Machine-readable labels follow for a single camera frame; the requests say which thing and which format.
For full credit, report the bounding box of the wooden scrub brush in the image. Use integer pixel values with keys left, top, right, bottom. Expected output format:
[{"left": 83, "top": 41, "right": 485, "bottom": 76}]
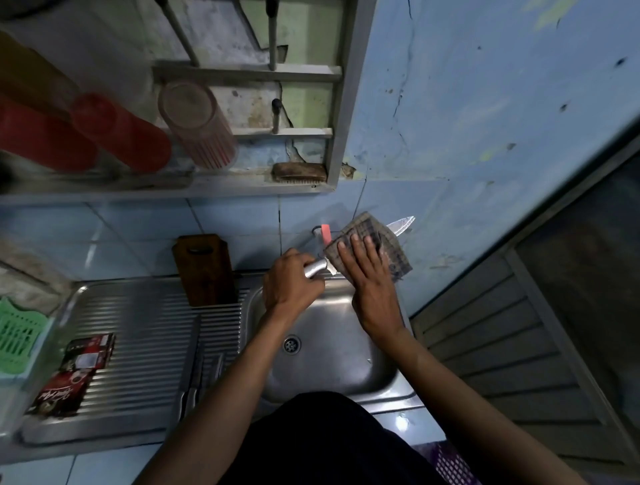
[{"left": 271, "top": 162, "right": 329, "bottom": 185}]

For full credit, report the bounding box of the yellow plastic cup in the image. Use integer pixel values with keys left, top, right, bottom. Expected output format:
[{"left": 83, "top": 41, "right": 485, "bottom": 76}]
[{"left": 0, "top": 29, "right": 81, "bottom": 121}]

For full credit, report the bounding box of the red plastic cup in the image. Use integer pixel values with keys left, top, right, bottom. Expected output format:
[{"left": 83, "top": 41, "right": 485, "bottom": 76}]
[
  {"left": 0, "top": 95, "right": 99, "bottom": 173},
  {"left": 69, "top": 93, "right": 173, "bottom": 173}
]

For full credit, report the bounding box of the clear plastic container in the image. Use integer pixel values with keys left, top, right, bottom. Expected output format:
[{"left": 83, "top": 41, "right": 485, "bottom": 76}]
[{"left": 0, "top": 374, "right": 31, "bottom": 440}]

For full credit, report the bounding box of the person's black clothing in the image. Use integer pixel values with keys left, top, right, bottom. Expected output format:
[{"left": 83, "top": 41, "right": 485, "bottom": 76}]
[{"left": 219, "top": 392, "right": 449, "bottom": 485}]

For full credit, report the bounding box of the checked dishcloth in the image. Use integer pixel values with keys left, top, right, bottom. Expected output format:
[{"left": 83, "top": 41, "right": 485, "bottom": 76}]
[{"left": 323, "top": 211, "right": 413, "bottom": 283}]

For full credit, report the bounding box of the grey slatted wooden door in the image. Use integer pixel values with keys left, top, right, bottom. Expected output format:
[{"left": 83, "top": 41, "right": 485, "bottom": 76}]
[{"left": 409, "top": 125, "right": 640, "bottom": 470}]

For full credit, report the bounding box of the red black sachet pack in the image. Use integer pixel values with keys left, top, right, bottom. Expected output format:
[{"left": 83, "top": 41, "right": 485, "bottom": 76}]
[{"left": 27, "top": 333, "right": 116, "bottom": 418}]

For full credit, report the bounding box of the red striped drinking glass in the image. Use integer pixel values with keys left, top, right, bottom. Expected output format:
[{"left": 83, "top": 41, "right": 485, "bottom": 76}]
[{"left": 158, "top": 81, "right": 239, "bottom": 171}]

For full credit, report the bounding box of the person's right forearm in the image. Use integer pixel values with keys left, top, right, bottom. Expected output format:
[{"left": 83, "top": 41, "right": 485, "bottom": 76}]
[{"left": 382, "top": 332, "right": 589, "bottom": 485}]

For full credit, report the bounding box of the stainless steel sink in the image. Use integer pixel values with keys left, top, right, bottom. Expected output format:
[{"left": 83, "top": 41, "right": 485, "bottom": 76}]
[{"left": 19, "top": 272, "right": 426, "bottom": 446}]

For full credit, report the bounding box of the person's right hand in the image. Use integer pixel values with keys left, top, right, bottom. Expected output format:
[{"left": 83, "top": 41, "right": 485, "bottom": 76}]
[{"left": 337, "top": 235, "right": 406, "bottom": 346}]

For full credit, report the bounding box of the green plastic basket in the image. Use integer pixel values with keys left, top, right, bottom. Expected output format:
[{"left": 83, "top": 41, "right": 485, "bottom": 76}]
[{"left": 0, "top": 298, "right": 51, "bottom": 376}]

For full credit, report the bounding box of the person's left forearm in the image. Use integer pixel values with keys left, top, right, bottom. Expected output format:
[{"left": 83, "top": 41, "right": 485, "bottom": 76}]
[{"left": 132, "top": 312, "right": 296, "bottom": 485}]

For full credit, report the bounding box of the purple plastic basket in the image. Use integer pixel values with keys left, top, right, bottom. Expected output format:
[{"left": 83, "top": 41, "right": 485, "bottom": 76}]
[{"left": 415, "top": 439, "right": 481, "bottom": 485}]

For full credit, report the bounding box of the person's left hand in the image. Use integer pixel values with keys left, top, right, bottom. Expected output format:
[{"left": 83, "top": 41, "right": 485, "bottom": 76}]
[{"left": 262, "top": 248, "right": 326, "bottom": 326}]

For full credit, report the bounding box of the small wooden cutting board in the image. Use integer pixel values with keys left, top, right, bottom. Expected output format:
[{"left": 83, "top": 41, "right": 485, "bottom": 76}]
[{"left": 172, "top": 233, "right": 239, "bottom": 306}]

